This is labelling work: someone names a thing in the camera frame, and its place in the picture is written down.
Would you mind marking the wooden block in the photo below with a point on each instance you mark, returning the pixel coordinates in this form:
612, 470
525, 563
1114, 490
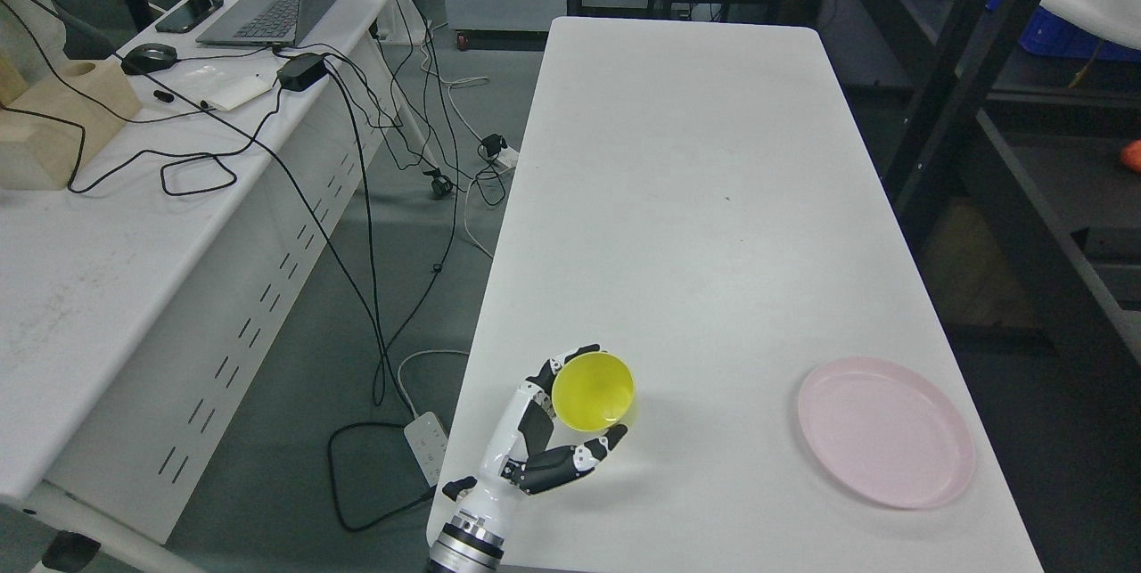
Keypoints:
61, 123

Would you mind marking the orange object on shelf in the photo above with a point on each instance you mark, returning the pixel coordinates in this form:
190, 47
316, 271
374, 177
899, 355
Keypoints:
1130, 157

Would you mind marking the white table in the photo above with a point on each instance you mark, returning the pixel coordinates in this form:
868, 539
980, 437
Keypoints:
696, 198

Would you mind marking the black power adapter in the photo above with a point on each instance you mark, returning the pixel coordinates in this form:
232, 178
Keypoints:
300, 72

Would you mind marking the black computer mouse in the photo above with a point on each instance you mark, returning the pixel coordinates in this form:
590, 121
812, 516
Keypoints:
149, 58

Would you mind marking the white power strip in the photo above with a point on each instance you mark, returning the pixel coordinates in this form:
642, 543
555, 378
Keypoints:
427, 439

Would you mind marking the pink plastic plate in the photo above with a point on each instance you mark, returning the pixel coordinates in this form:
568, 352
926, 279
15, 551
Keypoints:
886, 433

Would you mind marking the grey laptop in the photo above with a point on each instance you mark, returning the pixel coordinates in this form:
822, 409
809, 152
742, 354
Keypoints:
265, 23

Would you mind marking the black smartphone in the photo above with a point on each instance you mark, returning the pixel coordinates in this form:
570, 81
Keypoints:
188, 16

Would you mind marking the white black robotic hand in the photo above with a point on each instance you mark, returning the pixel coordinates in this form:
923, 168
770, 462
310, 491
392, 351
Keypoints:
518, 461

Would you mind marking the white side desk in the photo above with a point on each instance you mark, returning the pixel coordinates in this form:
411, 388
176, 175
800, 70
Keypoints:
137, 313

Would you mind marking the yellow plastic cup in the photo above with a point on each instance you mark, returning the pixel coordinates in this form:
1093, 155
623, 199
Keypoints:
593, 392

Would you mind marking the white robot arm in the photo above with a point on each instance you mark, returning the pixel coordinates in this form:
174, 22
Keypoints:
465, 545

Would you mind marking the dark metal shelf rack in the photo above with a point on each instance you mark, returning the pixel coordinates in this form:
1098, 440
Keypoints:
1014, 201

